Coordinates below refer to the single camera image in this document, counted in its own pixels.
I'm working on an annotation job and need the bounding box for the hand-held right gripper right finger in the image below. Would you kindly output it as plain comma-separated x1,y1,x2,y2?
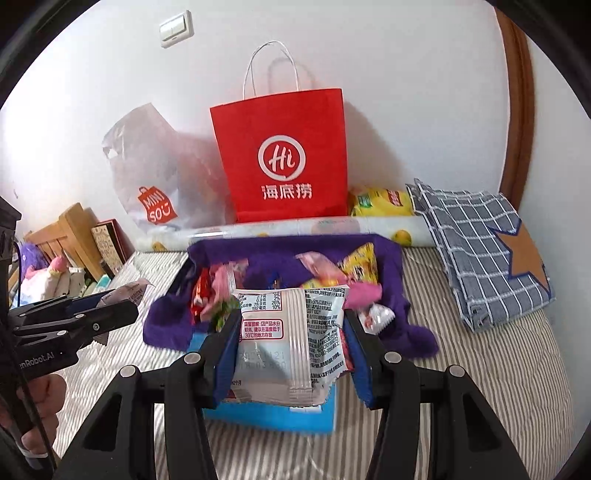
344,310,532,480

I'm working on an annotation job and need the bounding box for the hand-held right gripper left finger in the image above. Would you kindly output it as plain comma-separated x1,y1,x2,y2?
54,318,243,480

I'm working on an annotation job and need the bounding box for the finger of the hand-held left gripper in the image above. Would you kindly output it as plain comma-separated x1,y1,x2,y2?
13,301,140,348
8,290,117,325

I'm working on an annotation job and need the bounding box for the white pink snack packet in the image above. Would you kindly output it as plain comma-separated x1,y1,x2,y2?
95,279,154,309

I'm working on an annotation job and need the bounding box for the white red-printed snack packet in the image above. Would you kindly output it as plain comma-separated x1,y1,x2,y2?
358,302,396,335

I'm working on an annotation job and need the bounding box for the green snack packet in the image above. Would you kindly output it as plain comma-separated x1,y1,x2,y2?
203,298,241,333

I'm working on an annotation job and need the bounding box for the blue white snack packet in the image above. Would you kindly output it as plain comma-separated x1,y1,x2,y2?
231,287,349,407

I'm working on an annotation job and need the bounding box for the red snack packet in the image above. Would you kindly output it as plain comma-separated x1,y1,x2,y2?
191,268,213,326

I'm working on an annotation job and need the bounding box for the pink round snack packet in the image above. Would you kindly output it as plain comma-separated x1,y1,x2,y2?
210,259,250,319

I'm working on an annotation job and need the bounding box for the pink yellow snack packet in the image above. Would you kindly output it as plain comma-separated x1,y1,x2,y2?
295,251,352,289

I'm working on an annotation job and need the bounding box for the yellow triangular snack packet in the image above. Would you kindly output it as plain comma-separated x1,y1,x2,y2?
339,243,379,284

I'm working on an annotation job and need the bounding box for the purple towel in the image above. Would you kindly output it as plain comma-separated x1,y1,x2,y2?
143,234,439,360

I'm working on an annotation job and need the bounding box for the person's left hand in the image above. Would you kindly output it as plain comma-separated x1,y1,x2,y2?
0,373,66,459

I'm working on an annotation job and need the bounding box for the colourful printed pillow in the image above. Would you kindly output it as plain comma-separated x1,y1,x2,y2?
18,258,88,305

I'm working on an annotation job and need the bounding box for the blue tissue pack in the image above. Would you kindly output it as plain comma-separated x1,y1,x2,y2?
185,333,340,435

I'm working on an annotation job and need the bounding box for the wooden headboard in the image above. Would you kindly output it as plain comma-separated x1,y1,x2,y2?
23,203,105,282

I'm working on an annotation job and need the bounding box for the striped mattress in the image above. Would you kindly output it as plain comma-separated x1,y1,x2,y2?
60,244,573,480

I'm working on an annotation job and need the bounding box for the white printed paper roll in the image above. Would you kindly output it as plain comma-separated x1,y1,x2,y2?
139,217,432,252

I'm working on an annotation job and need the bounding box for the grey checked cloth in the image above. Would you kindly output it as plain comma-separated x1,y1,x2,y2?
406,179,556,333

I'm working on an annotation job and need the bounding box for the white plastic shopping bag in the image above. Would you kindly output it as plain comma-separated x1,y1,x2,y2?
102,104,236,229

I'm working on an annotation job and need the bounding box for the red paper bag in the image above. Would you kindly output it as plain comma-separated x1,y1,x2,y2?
210,41,349,223

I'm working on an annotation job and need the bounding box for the white light switch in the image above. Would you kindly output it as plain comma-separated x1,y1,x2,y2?
159,11,195,48

